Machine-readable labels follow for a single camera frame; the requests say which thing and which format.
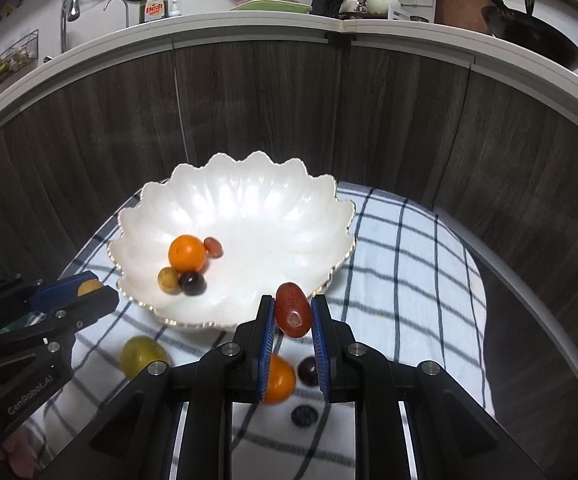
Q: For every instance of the green tray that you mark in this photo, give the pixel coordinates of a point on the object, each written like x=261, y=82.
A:
x=269, y=6

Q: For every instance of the dark purple grape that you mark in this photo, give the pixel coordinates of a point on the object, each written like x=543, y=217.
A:
x=192, y=283
x=308, y=371

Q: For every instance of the large brown longan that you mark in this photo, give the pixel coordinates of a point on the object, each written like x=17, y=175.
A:
x=168, y=280

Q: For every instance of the white scalloped bowl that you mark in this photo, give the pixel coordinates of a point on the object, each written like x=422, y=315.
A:
x=269, y=220

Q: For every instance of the white teapot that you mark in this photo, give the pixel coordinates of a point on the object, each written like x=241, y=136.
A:
x=381, y=0

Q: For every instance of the white ceramic cup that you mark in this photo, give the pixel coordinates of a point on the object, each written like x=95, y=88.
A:
x=354, y=2

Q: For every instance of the small curved tap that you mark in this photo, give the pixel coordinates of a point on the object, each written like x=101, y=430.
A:
x=125, y=10

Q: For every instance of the mandarin orange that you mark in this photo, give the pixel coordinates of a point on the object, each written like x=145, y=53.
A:
x=281, y=377
x=186, y=252

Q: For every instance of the blueberry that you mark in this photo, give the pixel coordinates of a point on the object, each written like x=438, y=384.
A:
x=303, y=415

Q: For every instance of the red jujube date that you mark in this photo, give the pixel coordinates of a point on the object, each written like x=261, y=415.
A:
x=293, y=312

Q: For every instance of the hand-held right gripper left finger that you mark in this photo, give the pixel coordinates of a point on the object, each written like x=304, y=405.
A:
x=64, y=292

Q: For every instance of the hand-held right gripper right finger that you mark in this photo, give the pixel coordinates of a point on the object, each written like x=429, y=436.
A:
x=89, y=312

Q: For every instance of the green dish soap bottle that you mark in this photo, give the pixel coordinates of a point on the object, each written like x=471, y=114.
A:
x=153, y=7

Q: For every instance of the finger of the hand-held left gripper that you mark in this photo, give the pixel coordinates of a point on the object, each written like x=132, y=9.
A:
x=267, y=345
x=320, y=345

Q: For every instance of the person's left hand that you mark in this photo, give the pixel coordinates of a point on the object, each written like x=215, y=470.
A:
x=16, y=457

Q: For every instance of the small red grape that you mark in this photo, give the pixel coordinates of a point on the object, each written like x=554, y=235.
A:
x=214, y=246

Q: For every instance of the green round fruit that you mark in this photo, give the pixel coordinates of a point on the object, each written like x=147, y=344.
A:
x=136, y=352

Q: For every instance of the small pump soap bottle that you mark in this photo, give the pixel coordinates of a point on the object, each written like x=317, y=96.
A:
x=175, y=9

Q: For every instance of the small brown longan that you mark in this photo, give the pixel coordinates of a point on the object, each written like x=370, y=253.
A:
x=91, y=287

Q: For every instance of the dark wood kitchen counter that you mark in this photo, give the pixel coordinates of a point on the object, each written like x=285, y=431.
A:
x=394, y=135

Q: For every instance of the tall chrome faucet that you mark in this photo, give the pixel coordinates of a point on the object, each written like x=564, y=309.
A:
x=65, y=15

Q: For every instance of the blue white checkered cloth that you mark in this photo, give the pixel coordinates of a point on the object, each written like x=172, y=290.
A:
x=409, y=280

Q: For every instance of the black wok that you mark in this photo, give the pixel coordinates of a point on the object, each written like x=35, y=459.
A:
x=539, y=35

